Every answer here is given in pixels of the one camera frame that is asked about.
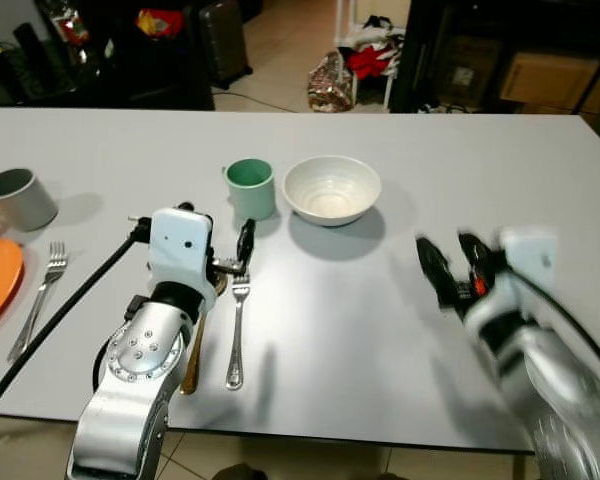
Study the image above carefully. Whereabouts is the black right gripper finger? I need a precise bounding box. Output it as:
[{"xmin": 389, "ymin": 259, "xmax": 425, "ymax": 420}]
[
  {"xmin": 460, "ymin": 232, "xmax": 497, "ymax": 286},
  {"xmin": 417, "ymin": 237, "xmax": 459, "ymax": 311}
]

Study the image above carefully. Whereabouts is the green ceramic mug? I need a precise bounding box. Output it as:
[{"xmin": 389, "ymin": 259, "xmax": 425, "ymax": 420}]
[{"xmin": 223, "ymin": 158, "xmax": 278, "ymax": 222}]

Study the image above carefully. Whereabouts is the silver fork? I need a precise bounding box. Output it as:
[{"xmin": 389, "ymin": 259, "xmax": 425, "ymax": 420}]
[
  {"xmin": 225, "ymin": 270, "xmax": 253, "ymax": 391},
  {"xmin": 7, "ymin": 241, "xmax": 69, "ymax": 363}
]

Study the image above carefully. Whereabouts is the white ribbed ceramic bowl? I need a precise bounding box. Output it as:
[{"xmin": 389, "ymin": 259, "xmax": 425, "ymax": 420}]
[{"xmin": 283, "ymin": 155, "xmax": 383, "ymax": 227}]

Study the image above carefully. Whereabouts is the gold spoon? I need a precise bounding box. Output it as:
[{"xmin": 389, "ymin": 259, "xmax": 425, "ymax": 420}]
[{"xmin": 180, "ymin": 272, "xmax": 229, "ymax": 395}]

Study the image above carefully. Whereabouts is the dark cluttered side table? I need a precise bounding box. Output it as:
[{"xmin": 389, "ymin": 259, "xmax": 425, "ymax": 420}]
[{"xmin": 0, "ymin": 0, "xmax": 217, "ymax": 111}]

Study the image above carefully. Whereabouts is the grey cup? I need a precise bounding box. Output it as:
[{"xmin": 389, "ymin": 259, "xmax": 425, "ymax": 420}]
[{"xmin": 0, "ymin": 168, "xmax": 59, "ymax": 233}]

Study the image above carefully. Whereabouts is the dark hard-shell suitcase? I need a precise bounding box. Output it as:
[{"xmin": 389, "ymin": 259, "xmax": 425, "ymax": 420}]
[{"xmin": 197, "ymin": 0, "xmax": 254, "ymax": 89}]

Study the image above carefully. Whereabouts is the gold patterned bag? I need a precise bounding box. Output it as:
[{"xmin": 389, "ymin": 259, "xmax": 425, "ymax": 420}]
[{"xmin": 307, "ymin": 50, "xmax": 357, "ymax": 113}]

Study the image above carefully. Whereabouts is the white metal rack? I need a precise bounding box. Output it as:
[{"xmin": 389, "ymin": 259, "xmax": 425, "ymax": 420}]
[{"xmin": 334, "ymin": 0, "xmax": 399, "ymax": 111}]

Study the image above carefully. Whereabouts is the red and yellow packet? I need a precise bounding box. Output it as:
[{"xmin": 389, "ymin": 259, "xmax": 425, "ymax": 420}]
[{"xmin": 135, "ymin": 8, "xmax": 187, "ymax": 40}]

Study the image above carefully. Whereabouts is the brown cardboard box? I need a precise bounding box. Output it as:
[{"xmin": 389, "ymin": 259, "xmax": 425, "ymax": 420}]
[{"xmin": 498, "ymin": 52, "xmax": 600, "ymax": 111}]

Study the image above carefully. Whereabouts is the black shelf unit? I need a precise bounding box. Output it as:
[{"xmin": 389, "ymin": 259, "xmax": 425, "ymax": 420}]
[{"xmin": 388, "ymin": 0, "xmax": 600, "ymax": 117}]

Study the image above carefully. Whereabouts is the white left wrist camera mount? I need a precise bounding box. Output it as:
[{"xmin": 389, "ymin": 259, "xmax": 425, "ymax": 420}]
[{"xmin": 147, "ymin": 208, "xmax": 217, "ymax": 301}]

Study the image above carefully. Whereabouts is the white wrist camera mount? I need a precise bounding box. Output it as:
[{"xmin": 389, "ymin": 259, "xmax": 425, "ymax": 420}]
[
  {"xmin": 498, "ymin": 227, "xmax": 560, "ymax": 293},
  {"xmin": 147, "ymin": 208, "xmax": 217, "ymax": 301}
]

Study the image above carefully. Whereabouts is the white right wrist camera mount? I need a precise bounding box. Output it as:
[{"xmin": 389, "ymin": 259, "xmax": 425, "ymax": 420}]
[{"xmin": 498, "ymin": 227, "xmax": 560, "ymax": 293}]

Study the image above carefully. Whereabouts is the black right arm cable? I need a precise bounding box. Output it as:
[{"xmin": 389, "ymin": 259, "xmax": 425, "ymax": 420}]
[{"xmin": 510, "ymin": 268, "xmax": 600, "ymax": 389}]

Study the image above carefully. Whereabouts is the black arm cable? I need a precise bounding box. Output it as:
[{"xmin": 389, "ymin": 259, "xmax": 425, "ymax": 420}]
[
  {"xmin": 0, "ymin": 218, "xmax": 152, "ymax": 433},
  {"xmin": 510, "ymin": 268, "xmax": 600, "ymax": 389}
]

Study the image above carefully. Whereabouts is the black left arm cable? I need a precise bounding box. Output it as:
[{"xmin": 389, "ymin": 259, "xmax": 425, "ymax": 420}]
[{"xmin": 0, "ymin": 218, "xmax": 152, "ymax": 433}]

